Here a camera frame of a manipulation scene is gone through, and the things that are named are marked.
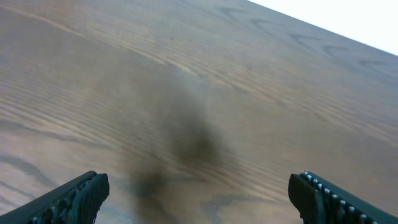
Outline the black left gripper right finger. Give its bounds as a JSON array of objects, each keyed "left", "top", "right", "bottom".
[{"left": 288, "top": 170, "right": 397, "bottom": 224}]

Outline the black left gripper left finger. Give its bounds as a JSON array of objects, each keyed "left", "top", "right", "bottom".
[{"left": 1, "top": 171, "right": 109, "bottom": 224}]

